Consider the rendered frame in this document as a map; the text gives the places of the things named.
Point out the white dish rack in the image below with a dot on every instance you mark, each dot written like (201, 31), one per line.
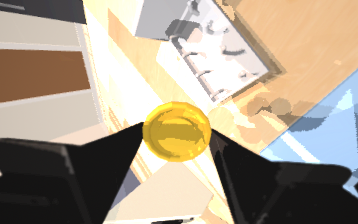
(215, 53)

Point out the yellow plate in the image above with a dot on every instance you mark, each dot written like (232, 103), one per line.
(176, 131)

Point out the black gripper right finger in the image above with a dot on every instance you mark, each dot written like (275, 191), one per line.
(252, 183)

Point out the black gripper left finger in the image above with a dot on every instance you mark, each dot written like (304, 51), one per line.
(95, 170)

